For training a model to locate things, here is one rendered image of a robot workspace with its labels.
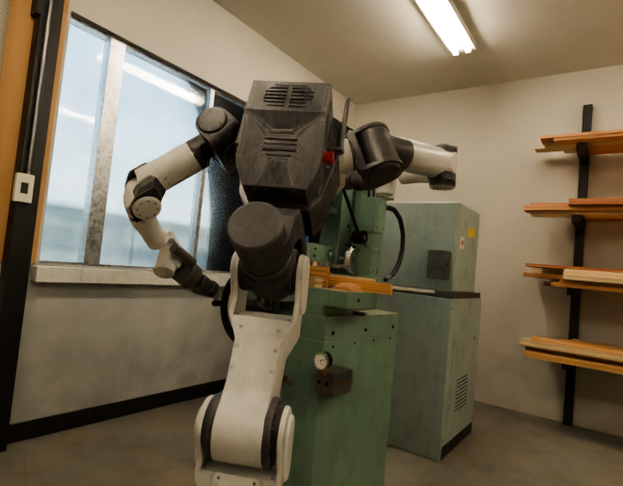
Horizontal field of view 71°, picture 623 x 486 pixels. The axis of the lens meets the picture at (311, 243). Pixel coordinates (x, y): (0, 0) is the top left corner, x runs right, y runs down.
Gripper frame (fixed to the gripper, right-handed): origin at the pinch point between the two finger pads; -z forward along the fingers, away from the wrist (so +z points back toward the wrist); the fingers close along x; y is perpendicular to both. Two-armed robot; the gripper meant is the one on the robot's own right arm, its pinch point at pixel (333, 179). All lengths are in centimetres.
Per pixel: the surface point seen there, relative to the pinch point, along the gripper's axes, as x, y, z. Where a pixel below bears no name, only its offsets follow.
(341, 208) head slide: -7.8, 18.0, -7.1
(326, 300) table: 36.0, 29.4, 7.5
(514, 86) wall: -272, 62, 0
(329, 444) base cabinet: 64, 76, 8
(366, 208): -14.8, 22.4, 0.5
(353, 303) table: 32.6, 32.3, 16.2
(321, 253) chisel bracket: 10.6, 28.4, -10.5
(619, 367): -98, 191, 86
